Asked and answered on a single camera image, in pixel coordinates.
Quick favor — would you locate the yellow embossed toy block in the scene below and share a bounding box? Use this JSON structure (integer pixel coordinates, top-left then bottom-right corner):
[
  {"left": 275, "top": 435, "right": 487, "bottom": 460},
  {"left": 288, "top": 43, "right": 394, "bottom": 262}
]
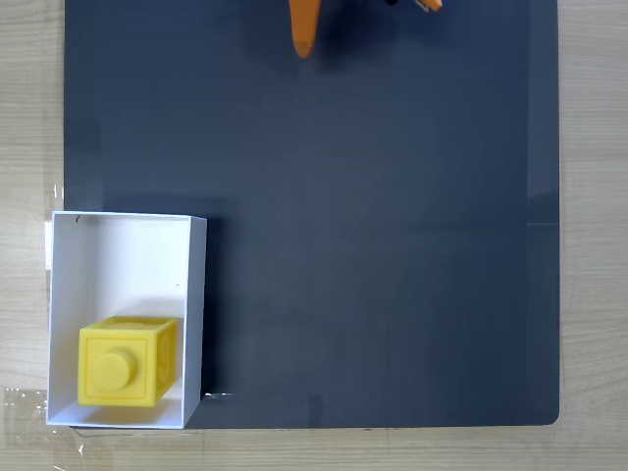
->
[{"left": 77, "top": 315, "right": 179, "bottom": 408}]

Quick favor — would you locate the white open cardboard box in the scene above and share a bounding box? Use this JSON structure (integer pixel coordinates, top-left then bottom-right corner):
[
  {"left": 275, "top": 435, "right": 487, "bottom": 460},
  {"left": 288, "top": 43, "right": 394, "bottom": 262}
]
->
[{"left": 45, "top": 210, "right": 208, "bottom": 431}]

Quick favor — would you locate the dark grey textured mat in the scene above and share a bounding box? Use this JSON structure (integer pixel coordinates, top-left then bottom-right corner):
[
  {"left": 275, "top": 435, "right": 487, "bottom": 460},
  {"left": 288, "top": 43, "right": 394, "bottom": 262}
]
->
[{"left": 63, "top": 0, "right": 560, "bottom": 431}]

